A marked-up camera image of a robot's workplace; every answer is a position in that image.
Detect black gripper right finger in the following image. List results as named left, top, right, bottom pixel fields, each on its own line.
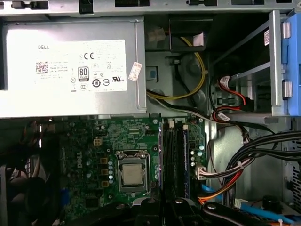
left=164, top=197, right=266, bottom=226

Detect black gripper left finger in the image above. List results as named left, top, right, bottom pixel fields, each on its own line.
left=88, top=197, right=163, bottom=226

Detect green RAM stick black chips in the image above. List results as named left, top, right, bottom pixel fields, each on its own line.
left=158, top=121, right=165, bottom=201

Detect installed RAM stick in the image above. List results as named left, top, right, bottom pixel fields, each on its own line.
left=182, top=124, right=190, bottom=199

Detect silver CPU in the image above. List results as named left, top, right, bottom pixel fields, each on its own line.
left=121, top=163, right=143, bottom=186

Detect green motherboard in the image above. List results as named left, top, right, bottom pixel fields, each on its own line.
left=58, top=116, right=208, bottom=214

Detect black PC case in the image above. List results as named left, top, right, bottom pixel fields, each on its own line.
left=0, top=0, right=301, bottom=226

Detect silver drive cage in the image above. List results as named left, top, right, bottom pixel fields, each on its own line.
left=210, top=9, right=284, bottom=117

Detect grey power supply unit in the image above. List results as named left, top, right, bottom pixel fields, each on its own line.
left=0, top=15, right=148, bottom=119

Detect orange data wire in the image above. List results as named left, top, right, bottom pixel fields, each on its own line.
left=198, top=187, right=236, bottom=206

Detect white plug with thin wires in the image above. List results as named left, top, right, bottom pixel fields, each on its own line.
left=194, top=161, right=251, bottom=181

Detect CPU socket with metal frame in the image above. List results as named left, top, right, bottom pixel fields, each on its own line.
left=114, top=149, right=151, bottom=193

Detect blue flat data wire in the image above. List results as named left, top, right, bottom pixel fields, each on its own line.
left=239, top=202, right=295, bottom=225

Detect black cable bundle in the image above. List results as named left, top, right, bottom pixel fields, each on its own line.
left=224, top=131, right=301, bottom=191

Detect red and black power wire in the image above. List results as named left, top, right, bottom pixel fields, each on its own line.
left=211, top=75, right=254, bottom=121

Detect yellow power wires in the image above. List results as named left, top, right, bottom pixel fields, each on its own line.
left=146, top=35, right=207, bottom=101

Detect blue optical drive bracket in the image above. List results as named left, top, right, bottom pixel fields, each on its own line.
left=280, top=13, right=301, bottom=116

